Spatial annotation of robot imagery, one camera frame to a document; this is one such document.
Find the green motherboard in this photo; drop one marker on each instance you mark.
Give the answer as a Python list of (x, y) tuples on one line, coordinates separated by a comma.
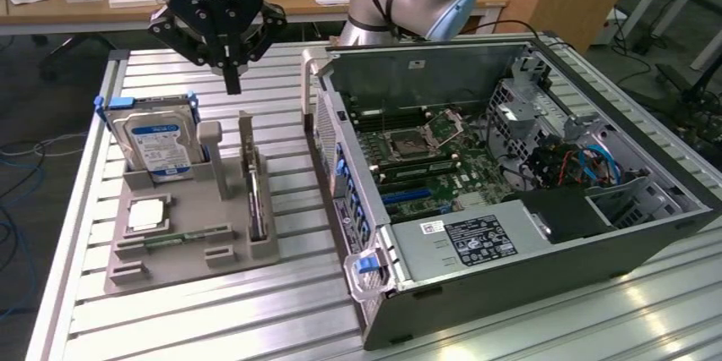
[(469, 175)]

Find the grey power supply unit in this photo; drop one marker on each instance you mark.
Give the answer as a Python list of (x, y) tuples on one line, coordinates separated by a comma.
[(424, 251)]

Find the blue case latch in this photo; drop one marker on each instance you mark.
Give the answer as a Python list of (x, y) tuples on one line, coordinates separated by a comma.
[(366, 261)]

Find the open black PC case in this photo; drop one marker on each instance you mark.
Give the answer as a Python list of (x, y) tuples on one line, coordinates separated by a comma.
[(564, 276)]

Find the silver perforated disk bay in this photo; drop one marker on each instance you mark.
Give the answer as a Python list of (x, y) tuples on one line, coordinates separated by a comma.
[(525, 111)]

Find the blue expansion slot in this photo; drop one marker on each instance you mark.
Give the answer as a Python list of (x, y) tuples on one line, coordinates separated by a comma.
[(412, 196)]

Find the installed RAM stick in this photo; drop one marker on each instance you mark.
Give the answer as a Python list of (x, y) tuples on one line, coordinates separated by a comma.
[(418, 169)]

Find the CPU socket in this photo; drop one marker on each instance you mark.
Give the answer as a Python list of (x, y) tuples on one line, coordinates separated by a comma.
[(408, 145)]

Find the green loose RAM stick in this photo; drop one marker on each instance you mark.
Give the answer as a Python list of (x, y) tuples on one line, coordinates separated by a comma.
[(175, 237)]

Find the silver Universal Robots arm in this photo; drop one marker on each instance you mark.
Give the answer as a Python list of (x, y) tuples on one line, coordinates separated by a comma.
[(396, 1)]

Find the green graphics card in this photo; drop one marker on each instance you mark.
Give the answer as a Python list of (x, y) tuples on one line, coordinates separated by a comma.
[(255, 192)]

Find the metal socket cover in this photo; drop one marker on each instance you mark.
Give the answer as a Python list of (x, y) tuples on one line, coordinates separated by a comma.
[(449, 121)]

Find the hard disk with blue bracket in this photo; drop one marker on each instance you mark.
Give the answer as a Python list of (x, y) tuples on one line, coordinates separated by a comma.
[(155, 145)]

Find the grey parts rack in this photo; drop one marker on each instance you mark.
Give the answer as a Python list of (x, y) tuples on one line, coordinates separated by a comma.
[(226, 259)]

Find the silver CPU chip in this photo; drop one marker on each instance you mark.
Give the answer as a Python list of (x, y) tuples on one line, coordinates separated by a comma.
[(146, 215)]

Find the black plastic shroud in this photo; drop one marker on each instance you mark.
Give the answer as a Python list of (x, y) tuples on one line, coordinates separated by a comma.
[(570, 217)]

